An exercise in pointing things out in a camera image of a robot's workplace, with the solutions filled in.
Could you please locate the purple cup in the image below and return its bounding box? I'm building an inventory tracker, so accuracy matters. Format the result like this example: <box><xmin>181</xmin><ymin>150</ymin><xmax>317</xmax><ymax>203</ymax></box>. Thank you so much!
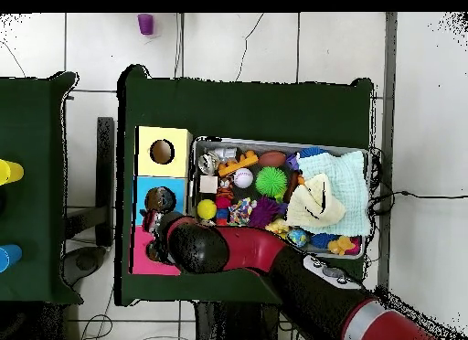
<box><xmin>137</xmin><ymin>13</ymin><xmax>155</xmax><ymax>37</ymax></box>

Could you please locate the yellow ball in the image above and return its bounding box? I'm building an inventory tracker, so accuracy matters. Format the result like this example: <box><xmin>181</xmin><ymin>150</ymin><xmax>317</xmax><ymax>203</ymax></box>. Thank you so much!
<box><xmin>196</xmin><ymin>198</ymin><xmax>218</xmax><ymax>221</ymax></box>

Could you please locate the dark grey oval pad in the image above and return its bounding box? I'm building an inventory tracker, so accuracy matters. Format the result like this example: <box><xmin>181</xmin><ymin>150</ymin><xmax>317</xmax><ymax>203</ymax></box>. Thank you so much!
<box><xmin>62</xmin><ymin>245</ymin><xmax>108</xmax><ymax>287</ymax></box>

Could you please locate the crushed clear plastic bottle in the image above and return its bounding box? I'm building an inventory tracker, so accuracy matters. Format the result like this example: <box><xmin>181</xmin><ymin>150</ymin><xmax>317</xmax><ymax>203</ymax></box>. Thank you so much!
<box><xmin>144</xmin><ymin>186</ymin><xmax>177</xmax><ymax>214</ymax></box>

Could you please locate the dark green tablecloth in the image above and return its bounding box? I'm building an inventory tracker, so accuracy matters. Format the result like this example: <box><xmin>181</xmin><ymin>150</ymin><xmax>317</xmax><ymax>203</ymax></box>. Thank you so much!
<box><xmin>0</xmin><ymin>70</ymin><xmax>84</xmax><ymax>306</ymax></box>
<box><xmin>115</xmin><ymin>63</ymin><xmax>376</xmax><ymax>313</ymax></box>

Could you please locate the blue cup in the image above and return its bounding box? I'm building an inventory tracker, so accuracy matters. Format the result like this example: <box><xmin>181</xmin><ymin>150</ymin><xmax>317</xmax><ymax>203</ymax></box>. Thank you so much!
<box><xmin>0</xmin><ymin>243</ymin><xmax>24</xmax><ymax>273</ymax></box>

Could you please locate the black cable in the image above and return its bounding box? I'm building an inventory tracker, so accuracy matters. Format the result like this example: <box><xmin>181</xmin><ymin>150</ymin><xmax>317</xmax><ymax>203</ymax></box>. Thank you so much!
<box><xmin>367</xmin><ymin>145</ymin><xmax>468</xmax><ymax>217</ymax></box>

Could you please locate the wooden cube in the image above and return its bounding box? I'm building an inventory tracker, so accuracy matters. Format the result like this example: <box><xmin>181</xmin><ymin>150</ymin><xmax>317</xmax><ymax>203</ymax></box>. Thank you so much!
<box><xmin>199</xmin><ymin>175</ymin><xmax>219</xmax><ymax>194</ymax></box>

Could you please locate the wooden box with three holes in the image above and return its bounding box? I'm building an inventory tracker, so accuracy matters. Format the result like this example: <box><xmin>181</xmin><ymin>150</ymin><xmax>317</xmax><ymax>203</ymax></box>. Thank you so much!
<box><xmin>129</xmin><ymin>125</ymin><xmax>193</xmax><ymax>276</ymax></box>

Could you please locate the crushed silver can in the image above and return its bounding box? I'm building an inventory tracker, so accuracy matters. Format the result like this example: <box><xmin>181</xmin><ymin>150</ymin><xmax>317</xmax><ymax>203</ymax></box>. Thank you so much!
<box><xmin>197</xmin><ymin>151</ymin><xmax>221</xmax><ymax>175</ymax></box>

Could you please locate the light blue knitted cloth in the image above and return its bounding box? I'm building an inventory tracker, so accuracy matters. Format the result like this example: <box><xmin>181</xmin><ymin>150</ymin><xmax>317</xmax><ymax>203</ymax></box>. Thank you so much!
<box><xmin>297</xmin><ymin>150</ymin><xmax>371</xmax><ymax>238</ymax></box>

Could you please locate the cream knitted cloth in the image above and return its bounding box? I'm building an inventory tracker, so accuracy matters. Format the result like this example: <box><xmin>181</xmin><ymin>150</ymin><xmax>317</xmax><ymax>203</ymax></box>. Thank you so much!
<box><xmin>285</xmin><ymin>172</ymin><xmax>346</xmax><ymax>229</ymax></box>

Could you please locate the yellow cup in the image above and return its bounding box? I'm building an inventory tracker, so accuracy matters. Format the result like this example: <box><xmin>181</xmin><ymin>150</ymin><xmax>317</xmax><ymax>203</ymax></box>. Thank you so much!
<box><xmin>0</xmin><ymin>158</ymin><xmax>26</xmax><ymax>186</ymax></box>

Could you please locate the colourful printed wrapper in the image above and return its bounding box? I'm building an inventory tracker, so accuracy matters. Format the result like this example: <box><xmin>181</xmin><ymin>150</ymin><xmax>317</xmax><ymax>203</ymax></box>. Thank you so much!
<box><xmin>228</xmin><ymin>197</ymin><xmax>258</xmax><ymax>225</ymax></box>

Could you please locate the black upright stand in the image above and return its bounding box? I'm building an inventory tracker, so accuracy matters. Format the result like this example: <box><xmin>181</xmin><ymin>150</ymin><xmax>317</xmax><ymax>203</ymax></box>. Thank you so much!
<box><xmin>65</xmin><ymin>116</ymin><xmax>115</xmax><ymax>248</ymax></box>

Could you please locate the white baseball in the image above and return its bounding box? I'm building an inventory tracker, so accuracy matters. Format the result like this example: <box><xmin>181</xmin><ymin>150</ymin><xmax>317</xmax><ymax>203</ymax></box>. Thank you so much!
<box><xmin>232</xmin><ymin>166</ymin><xmax>254</xmax><ymax>189</ymax></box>

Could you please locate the shallow mesh bin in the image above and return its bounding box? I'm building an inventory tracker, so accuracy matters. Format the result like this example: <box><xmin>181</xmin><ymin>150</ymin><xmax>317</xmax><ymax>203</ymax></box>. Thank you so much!
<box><xmin>185</xmin><ymin>136</ymin><xmax>370</xmax><ymax>260</ymax></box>

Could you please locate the orange plastic block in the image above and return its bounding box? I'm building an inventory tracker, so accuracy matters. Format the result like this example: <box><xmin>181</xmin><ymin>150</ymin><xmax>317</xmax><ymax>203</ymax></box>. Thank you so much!
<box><xmin>218</xmin><ymin>150</ymin><xmax>259</xmax><ymax>177</ymax></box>

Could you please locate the green spiky ball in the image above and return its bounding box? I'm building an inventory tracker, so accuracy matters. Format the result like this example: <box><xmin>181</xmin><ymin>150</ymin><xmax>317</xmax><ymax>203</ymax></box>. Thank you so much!
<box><xmin>254</xmin><ymin>165</ymin><xmax>289</xmax><ymax>197</ymax></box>

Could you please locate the brown toy football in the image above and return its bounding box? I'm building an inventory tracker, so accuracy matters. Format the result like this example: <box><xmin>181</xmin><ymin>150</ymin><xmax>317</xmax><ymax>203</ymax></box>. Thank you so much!
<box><xmin>258</xmin><ymin>150</ymin><xmax>287</xmax><ymax>168</ymax></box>

